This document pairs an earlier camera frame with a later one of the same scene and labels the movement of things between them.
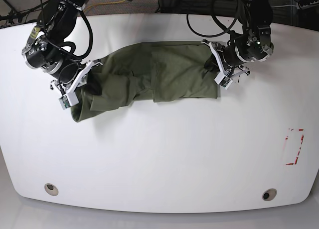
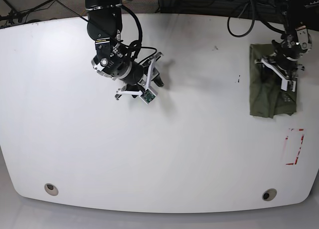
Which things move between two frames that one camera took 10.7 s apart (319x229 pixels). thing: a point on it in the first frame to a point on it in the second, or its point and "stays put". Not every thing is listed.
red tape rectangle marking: (294, 141) stays put
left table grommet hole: (51, 189) stays put
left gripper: (39, 55) to (110, 60)
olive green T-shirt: (152, 71) to (266, 98)
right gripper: (254, 47) to (287, 52)
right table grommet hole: (269, 194) stays put
